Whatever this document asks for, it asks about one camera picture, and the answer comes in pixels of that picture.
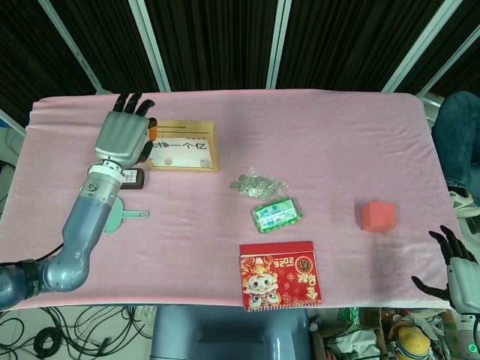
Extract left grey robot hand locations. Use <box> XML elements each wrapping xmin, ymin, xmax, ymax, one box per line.
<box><xmin>93</xmin><ymin>93</ymin><xmax>158</xmax><ymax>166</ymax></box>

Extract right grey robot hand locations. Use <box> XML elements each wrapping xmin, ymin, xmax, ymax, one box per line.
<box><xmin>411</xmin><ymin>224</ymin><xmax>480</xmax><ymax>312</ymax></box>

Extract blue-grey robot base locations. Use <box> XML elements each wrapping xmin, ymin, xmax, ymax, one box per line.
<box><xmin>151</xmin><ymin>305</ymin><xmax>312</xmax><ymax>360</ymax></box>

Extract dark sauce bottle white cap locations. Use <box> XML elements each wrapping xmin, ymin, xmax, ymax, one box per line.
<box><xmin>118</xmin><ymin>167</ymin><xmax>146</xmax><ymax>191</ymax></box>

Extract white sneaker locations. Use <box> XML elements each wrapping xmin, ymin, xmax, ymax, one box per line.
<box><xmin>448</xmin><ymin>190</ymin><xmax>480</xmax><ymax>218</ymax></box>

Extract teal plastic brush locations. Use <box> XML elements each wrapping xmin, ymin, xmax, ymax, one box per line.
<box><xmin>103</xmin><ymin>196</ymin><xmax>150</xmax><ymax>236</ymax></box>

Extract red box edge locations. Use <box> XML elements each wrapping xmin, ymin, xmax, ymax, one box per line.
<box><xmin>355</xmin><ymin>200</ymin><xmax>398</xmax><ymax>234</ymax></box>

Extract person leg in jeans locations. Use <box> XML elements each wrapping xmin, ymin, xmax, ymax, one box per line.
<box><xmin>430</xmin><ymin>91</ymin><xmax>480</xmax><ymax>196</ymax></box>

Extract black folding partition screen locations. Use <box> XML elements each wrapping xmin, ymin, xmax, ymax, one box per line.
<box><xmin>0</xmin><ymin>0</ymin><xmax>480</xmax><ymax>125</ymax></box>

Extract clear bag of coins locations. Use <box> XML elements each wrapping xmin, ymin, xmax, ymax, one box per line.
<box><xmin>230</xmin><ymin>167</ymin><xmax>290</xmax><ymax>202</ymax></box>

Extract green tissue pack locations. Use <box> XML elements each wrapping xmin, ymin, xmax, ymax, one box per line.
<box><xmin>251</xmin><ymin>196</ymin><xmax>304</xmax><ymax>234</ymax></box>

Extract pink table cloth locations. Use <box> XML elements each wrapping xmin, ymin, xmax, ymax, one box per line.
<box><xmin>0</xmin><ymin>91</ymin><xmax>461</xmax><ymax>311</ymax></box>

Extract red spiral desk calendar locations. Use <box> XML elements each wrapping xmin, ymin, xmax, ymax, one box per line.
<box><xmin>238</xmin><ymin>241</ymin><xmax>324</xmax><ymax>312</ymax></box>

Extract wooden frame money box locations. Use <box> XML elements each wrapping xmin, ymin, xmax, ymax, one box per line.
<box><xmin>146</xmin><ymin>118</ymin><xmax>221</xmax><ymax>173</ymax></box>

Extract black floor cables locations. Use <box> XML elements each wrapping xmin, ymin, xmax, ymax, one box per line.
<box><xmin>0</xmin><ymin>305</ymin><xmax>155</xmax><ymax>360</ymax></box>

